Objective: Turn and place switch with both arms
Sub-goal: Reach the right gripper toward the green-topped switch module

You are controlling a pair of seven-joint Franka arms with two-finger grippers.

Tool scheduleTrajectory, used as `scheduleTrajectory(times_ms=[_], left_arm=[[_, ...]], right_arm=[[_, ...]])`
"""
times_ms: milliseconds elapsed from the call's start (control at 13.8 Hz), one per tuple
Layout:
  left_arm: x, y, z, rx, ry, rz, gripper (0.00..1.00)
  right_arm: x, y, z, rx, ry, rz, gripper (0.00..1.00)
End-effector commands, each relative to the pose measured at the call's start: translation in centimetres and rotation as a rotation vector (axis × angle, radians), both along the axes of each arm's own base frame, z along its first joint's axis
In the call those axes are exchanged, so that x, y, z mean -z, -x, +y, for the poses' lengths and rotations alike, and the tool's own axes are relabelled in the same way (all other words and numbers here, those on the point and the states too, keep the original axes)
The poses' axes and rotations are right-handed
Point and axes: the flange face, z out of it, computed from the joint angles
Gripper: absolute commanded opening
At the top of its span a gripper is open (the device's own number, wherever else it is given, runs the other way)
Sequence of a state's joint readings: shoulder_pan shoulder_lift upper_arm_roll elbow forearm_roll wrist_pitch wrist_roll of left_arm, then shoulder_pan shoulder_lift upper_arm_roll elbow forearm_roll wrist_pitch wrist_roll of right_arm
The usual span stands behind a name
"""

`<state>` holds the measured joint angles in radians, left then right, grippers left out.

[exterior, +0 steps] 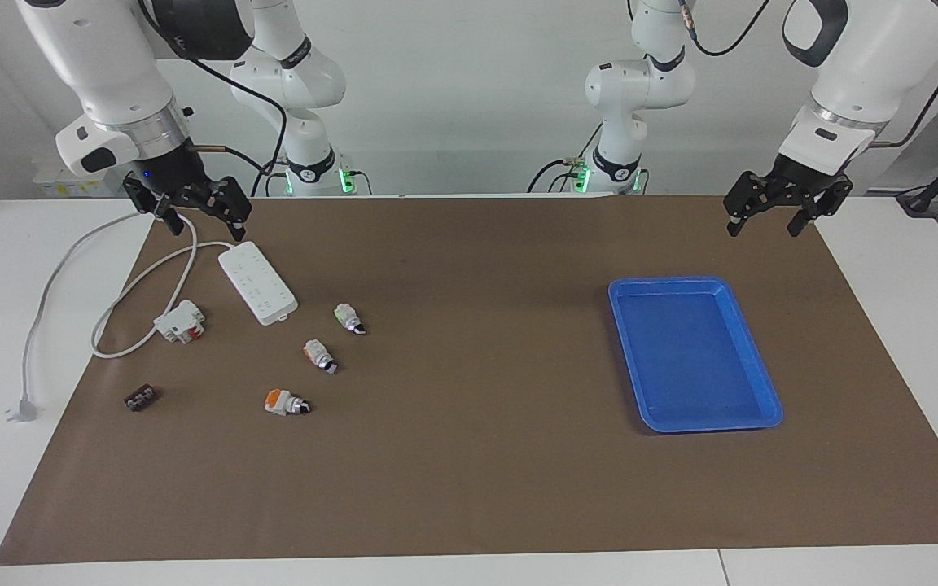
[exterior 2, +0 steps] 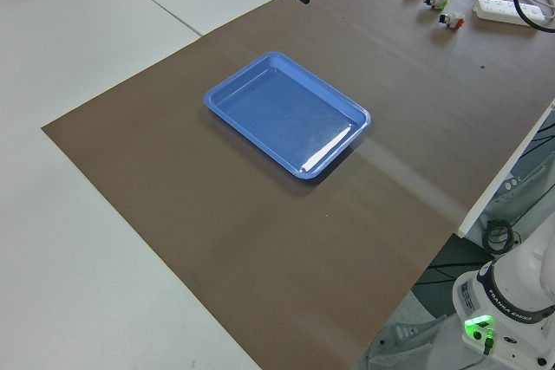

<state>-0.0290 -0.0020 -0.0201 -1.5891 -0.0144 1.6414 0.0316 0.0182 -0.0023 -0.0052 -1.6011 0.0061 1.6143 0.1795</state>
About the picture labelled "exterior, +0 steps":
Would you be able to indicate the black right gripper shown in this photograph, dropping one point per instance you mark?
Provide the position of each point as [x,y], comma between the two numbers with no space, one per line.
[176,175]

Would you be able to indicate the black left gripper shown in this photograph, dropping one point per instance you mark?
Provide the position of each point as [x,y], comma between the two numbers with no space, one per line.
[807,181]

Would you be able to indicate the selector switch red contact block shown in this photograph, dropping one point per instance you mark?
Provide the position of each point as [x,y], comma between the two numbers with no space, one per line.
[318,355]

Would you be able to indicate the white power strip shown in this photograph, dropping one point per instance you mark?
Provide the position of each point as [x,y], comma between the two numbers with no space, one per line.
[259,283]

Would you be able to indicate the white circuit breaker red levers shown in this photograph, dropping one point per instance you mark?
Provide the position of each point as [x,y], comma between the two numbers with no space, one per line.
[179,321]

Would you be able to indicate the white cardboard box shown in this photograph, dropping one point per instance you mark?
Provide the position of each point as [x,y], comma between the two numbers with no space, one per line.
[52,184]

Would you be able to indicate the blue plastic tray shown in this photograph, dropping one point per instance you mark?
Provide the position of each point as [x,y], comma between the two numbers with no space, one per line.
[693,358]

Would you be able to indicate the small dark brown terminal block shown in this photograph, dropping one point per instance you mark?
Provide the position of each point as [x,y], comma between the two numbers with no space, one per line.
[142,399]

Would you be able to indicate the brown paper mat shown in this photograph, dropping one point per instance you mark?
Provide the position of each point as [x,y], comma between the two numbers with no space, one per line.
[469,456]

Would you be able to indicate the selector switch green contact block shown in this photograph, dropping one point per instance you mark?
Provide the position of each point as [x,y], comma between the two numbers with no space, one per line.
[347,316]

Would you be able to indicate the selector switch orange contact block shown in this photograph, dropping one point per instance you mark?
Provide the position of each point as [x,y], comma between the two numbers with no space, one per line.
[280,401]

